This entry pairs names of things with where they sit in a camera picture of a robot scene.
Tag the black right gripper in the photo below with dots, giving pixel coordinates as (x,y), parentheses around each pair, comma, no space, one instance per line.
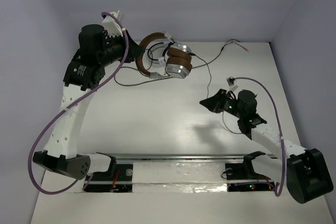
(214,103)

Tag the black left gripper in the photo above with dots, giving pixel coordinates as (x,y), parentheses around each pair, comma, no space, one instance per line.
(128,48)

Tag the brown silver headphones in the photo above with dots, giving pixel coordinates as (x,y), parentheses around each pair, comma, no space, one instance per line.
(178,64)

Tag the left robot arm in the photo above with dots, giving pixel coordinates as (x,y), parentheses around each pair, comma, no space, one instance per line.
(84,75)

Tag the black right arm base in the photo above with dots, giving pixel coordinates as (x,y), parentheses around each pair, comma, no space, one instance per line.
(241,177)

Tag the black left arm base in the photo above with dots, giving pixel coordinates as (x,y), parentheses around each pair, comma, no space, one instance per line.
(107,175)

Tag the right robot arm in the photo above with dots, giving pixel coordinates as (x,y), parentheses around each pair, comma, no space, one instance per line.
(302,171)

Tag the white black headphones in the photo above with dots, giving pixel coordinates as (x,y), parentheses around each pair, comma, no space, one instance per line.
(160,60)

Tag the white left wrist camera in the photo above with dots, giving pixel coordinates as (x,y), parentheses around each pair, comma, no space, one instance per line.
(110,25)

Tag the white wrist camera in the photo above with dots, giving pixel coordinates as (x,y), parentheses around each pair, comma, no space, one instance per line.
(110,25)
(232,84)

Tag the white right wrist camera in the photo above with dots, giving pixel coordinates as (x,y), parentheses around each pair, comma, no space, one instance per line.
(232,84)

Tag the aluminium rail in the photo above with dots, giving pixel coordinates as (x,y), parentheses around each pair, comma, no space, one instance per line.
(175,157)

